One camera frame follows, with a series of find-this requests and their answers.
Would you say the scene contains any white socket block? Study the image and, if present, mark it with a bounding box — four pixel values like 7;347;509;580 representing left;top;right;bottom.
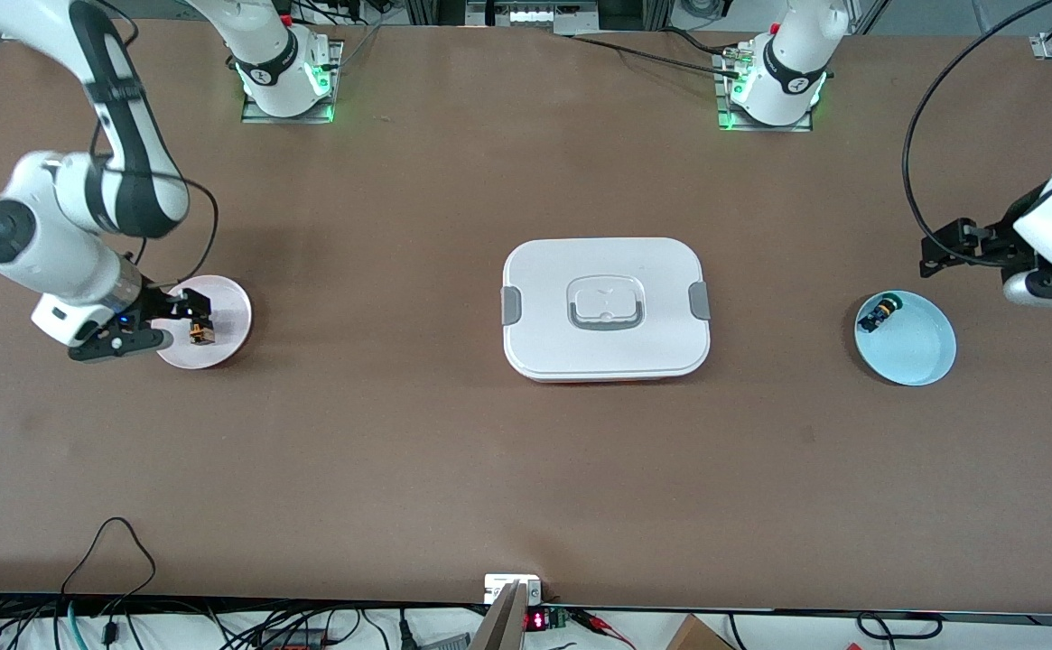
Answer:
484;573;544;606

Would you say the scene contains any light blue round plate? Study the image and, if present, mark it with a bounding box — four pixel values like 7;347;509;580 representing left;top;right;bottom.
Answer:
853;290;957;387

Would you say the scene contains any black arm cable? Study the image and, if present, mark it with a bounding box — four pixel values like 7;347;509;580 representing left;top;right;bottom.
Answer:
88;0;219;294
902;0;1052;269

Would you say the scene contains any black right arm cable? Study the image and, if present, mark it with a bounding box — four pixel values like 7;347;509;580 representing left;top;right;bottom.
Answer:
88;0;219;294

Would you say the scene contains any white lidded plastic box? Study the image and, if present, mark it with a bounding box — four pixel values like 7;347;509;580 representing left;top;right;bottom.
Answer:
501;237;712;385

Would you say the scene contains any small black yellow component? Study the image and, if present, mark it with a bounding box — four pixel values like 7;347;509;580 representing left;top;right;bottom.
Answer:
857;293;904;333

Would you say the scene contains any white power strip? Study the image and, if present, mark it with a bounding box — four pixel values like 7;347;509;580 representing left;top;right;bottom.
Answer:
467;0;600;28

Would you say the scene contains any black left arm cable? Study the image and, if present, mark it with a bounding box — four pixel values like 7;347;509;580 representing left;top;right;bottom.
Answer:
902;0;1052;269

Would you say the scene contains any pale pink round plate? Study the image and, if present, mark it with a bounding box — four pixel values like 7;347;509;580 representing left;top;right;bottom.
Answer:
154;274;254;370

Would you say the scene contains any black flat loop cable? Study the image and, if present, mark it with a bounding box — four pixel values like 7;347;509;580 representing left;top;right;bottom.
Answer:
853;611;945;643

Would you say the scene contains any thin black looped cable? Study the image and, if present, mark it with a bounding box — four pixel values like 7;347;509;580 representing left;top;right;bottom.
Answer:
58;516;158;624

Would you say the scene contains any red clip lead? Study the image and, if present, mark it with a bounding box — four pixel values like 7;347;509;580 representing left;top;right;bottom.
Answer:
571;609;637;649

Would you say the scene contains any long black table cable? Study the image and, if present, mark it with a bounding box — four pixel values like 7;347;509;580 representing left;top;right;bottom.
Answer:
566;27;748;80

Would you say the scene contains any brown cardboard box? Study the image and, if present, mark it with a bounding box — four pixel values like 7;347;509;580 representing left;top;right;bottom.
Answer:
664;614;736;650

